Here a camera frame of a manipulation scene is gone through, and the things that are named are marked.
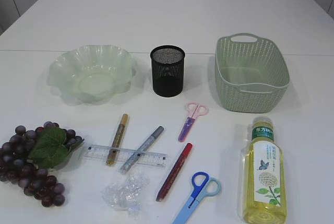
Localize clear plastic sheet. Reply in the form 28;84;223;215
101;170;150;218

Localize yellow tea drink bottle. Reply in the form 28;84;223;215
241;116;288;223

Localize purple artificial grape bunch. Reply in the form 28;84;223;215
1;121;84;207

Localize black mesh pen holder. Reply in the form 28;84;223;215
150;45;185;98

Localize silver blue marker pen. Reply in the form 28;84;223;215
119;126;164;175

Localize gold marker pen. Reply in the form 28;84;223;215
106;114;128;166

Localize green wavy plastic plate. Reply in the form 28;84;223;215
46;45;136;103

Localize green woven plastic basket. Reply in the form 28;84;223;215
215;33;290;113

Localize red marker pen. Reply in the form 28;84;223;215
156;143;193;202

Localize clear plastic ruler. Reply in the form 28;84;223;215
83;145;169;167

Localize small pink purple scissors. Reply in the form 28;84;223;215
178;102;209;142

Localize blue handled scissors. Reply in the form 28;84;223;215
173;171;221;223

